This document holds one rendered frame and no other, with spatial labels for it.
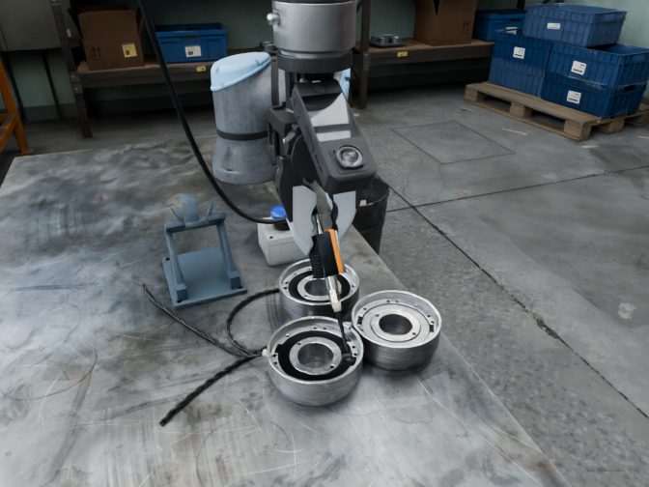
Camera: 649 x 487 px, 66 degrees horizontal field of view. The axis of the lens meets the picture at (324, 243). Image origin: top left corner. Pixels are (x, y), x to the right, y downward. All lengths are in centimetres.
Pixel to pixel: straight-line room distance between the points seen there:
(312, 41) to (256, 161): 58
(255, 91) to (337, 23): 53
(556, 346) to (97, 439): 165
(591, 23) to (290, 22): 382
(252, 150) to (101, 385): 56
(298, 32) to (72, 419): 44
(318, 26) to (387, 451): 39
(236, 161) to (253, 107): 11
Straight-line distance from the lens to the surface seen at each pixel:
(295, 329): 59
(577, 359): 194
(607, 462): 168
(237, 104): 99
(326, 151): 43
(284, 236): 74
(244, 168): 101
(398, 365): 59
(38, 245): 92
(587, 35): 422
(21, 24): 428
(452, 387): 59
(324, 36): 46
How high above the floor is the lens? 122
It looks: 31 degrees down
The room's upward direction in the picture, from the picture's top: straight up
